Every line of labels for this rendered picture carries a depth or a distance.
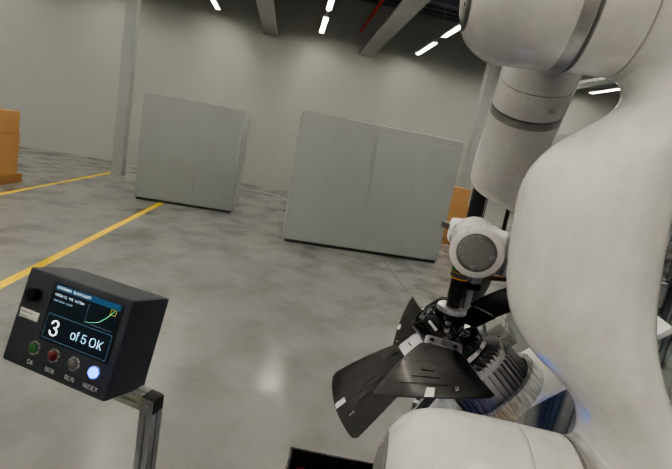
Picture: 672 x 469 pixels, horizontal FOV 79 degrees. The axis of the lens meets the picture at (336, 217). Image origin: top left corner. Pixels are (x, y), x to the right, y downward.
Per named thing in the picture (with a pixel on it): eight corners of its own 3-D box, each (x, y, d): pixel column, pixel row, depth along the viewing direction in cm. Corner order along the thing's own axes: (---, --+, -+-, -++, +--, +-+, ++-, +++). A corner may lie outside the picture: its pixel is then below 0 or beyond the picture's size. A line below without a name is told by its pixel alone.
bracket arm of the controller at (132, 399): (162, 407, 83) (164, 394, 83) (152, 416, 80) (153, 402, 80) (73, 370, 90) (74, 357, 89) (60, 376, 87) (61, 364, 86)
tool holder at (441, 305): (461, 305, 103) (471, 268, 102) (479, 318, 97) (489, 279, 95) (431, 304, 100) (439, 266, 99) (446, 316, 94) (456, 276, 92)
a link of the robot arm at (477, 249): (509, 226, 75) (458, 212, 77) (518, 237, 62) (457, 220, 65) (495, 269, 76) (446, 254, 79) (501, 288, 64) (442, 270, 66)
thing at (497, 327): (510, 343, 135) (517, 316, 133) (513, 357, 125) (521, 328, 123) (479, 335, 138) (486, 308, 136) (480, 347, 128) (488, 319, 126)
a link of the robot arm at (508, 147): (622, 108, 53) (538, 261, 74) (495, 85, 57) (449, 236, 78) (630, 143, 47) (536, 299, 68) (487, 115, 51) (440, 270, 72)
